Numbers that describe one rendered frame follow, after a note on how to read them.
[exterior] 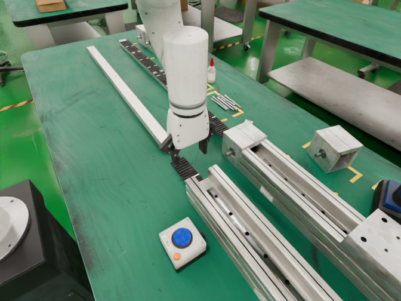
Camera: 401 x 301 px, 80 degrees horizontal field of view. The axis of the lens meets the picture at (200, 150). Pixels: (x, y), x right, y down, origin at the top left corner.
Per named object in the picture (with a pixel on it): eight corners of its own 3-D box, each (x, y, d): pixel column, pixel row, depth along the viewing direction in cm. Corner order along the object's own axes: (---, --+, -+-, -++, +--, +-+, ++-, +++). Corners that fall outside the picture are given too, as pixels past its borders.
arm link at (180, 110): (195, 81, 56) (195, 92, 58) (161, 92, 53) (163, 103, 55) (216, 97, 51) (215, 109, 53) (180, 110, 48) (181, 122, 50)
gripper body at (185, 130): (197, 89, 57) (198, 125, 65) (160, 102, 53) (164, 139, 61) (216, 104, 53) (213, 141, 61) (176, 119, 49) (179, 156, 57)
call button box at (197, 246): (161, 244, 58) (157, 232, 54) (194, 224, 62) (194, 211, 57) (176, 273, 53) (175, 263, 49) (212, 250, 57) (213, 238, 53)
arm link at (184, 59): (162, 87, 54) (175, 109, 48) (154, 24, 45) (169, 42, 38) (196, 80, 56) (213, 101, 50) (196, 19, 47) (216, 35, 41)
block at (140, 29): (134, 43, 147) (131, 26, 140) (151, 39, 151) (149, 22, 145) (141, 48, 141) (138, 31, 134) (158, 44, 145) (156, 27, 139)
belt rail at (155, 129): (88, 52, 137) (86, 47, 135) (95, 51, 138) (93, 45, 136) (163, 151, 80) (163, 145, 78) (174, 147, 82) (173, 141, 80)
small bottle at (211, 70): (211, 79, 115) (212, 54, 107) (216, 82, 113) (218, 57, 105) (205, 81, 114) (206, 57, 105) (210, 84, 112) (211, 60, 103)
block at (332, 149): (299, 153, 80) (309, 132, 73) (327, 146, 82) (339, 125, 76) (319, 175, 73) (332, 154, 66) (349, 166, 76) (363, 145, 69)
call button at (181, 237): (170, 236, 54) (169, 233, 52) (185, 227, 55) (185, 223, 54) (178, 251, 51) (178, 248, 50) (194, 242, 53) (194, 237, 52)
